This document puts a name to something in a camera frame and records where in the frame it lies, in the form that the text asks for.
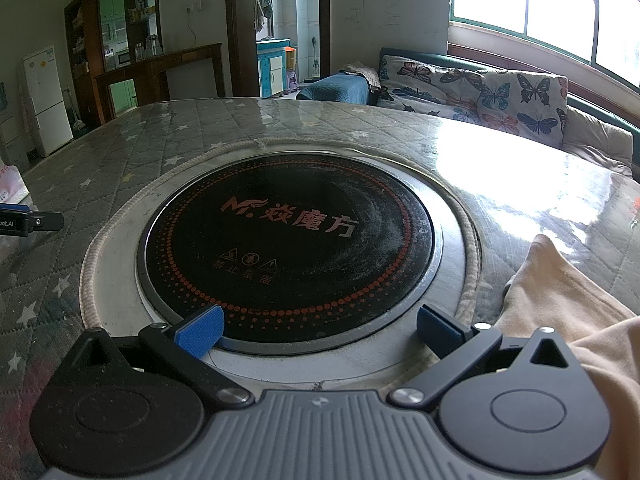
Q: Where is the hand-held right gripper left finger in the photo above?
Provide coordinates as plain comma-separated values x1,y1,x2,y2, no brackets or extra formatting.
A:
65,304,255,407

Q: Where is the beige garment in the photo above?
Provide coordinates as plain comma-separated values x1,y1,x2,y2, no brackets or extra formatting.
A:
492,232,640,480

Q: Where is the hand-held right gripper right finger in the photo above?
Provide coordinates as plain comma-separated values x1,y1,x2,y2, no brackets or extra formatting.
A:
387,304,581,408

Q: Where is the white refrigerator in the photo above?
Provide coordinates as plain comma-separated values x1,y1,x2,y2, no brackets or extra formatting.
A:
20,45,74,157

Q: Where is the beige throw cloth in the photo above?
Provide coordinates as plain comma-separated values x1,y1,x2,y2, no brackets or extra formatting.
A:
340,61,382,91

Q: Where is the plain beige cushion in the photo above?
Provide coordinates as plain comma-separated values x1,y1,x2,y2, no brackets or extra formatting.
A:
560,106,636,176

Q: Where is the dark wooden door frame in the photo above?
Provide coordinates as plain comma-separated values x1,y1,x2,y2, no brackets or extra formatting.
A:
224,0,332,98

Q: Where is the dark wooden sideboard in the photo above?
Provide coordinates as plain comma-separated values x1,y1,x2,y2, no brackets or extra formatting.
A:
95,42,223,126

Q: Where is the pink plastic bag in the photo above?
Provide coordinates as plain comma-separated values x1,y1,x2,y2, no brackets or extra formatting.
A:
0,164,30,206

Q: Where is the blue sofa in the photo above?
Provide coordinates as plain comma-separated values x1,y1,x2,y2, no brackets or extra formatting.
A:
296,47,640,186

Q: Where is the blue kitchen cabinet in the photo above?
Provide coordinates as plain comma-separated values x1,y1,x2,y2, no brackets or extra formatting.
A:
256,38,292,98

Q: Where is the butterfly print cushion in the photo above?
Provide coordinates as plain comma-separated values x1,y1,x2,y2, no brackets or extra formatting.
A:
452,69,570,137
377,54,486,111

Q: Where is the round black induction cooktop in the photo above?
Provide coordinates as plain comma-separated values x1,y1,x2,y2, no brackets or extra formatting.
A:
136,152,443,353

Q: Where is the tall dark wooden cabinet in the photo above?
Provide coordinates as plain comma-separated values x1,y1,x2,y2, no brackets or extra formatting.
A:
64,0,161,126

